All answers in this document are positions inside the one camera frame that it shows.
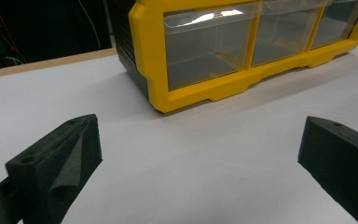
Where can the clear plastic drawer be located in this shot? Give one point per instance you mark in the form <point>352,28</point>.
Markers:
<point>284,32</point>
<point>208,46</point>

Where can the yellow drawer cabinet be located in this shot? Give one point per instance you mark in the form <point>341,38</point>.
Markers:
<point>150,46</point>

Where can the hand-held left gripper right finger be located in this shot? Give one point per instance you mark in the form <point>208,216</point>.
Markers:
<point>341,158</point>

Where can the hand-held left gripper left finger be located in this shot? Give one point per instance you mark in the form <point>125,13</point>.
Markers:
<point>52,161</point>

